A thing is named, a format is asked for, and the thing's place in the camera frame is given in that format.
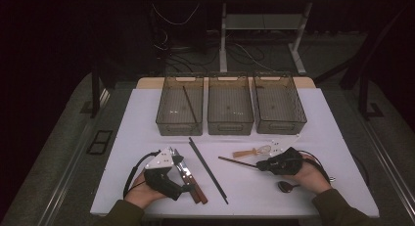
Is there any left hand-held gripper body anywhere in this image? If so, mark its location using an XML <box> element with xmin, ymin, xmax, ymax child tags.
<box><xmin>143</xmin><ymin>146</ymin><xmax>184</xmax><ymax>202</ymax></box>

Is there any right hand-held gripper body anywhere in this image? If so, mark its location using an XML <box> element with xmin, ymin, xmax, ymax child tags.
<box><xmin>260</xmin><ymin>133</ymin><xmax>304</xmax><ymax>176</ymax></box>

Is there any wooden handled fork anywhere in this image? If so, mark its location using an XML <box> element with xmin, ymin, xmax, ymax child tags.
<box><xmin>174</xmin><ymin>149</ymin><xmax>204</xmax><ymax>205</ymax></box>

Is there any wooden handled knife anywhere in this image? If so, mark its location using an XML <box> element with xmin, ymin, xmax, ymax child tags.
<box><xmin>175</xmin><ymin>149</ymin><xmax>209</xmax><ymax>204</ymax></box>

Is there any orange clear baby spoon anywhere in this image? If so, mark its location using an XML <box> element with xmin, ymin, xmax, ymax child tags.
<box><xmin>232</xmin><ymin>144</ymin><xmax>273</xmax><ymax>159</ymax></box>

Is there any dark metal spoon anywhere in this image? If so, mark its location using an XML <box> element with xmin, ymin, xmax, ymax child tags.
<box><xmin>277</xmin><ymin>180</ymin><xmax>301</xmax><ymax>194</ymax></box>

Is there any black chopstick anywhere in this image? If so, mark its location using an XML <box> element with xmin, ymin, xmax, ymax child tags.
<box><xmin>188</xmin><ymin>137</ymin><xmax>227</xmax><ymax>203</ymax></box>
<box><xmin>189</xmin><ymin>137</ymin><xmax>230</xmax><ymax>205</ymax></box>

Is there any smoky clear plastic bin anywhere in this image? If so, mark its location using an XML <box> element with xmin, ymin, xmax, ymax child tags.
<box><xmin>155</xmin><ymin>72</ymin><xmax>205</xmax><ymax>137</ymax></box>
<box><xmin>207</xmin><ymin>72</ymin><xmax>254</xmax><ymax>136</ymax></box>
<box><xmin>253</xmin><ymin>71</ymin><xmax>308</xmax><ymax>136</ymax></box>

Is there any person's right hand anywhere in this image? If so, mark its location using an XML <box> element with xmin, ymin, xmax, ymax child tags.
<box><xmin>283</xmin><ymin>154</ymin><xmax>333</xmax><ymax>195</ymax></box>

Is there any person's left hand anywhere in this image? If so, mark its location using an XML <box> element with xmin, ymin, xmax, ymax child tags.
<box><xmin>123</xmin><ymin>170</ymin><xmax>167</xmax><ymax>209</ymax></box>

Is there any wooden table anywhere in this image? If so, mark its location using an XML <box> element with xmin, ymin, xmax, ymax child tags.
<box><xmin>135</xmin><ymin>76</ymin><xmax>317</xmax><ymax>90</ymax></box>

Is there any black metal stand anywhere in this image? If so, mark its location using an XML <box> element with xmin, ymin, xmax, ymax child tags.
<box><xmin>314</xmin><ymin>5</ymin><xmax>415</xmax><ymax>120</ymax></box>

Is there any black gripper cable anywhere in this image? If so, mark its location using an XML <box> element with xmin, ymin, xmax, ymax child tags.
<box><xmin>122</xmin><ymin>149</ymin><xmax>161</xmax><ymax>200</ymax></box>
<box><xmin>298</xmin><ymin>149</ymin><xmax>337</xmax><ymax>185</ymax></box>

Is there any black floor cable bundle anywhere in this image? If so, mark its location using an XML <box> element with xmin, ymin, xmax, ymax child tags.
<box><xmin>161</xmin><ymin>43</ymin><xmax>220</xmax><ymax>74</ymax></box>

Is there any white floor cable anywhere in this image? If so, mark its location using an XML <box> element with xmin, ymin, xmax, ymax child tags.
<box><xmin>234</xmin><ymin>42</ymin><xmax>279</xmax><ymax>72</ymax></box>

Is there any grey metal desk frame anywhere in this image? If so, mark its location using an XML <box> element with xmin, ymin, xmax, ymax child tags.
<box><xmin>218</xmin><ymin>2</ymin><xmax>314</xmax><ymax>75</ymax></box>

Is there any white hanging cable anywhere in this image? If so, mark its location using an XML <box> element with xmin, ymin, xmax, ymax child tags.
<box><xmin>150</xmin><ymin>0</ymin><xmax>201</xmax><ymax>26</ymax></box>

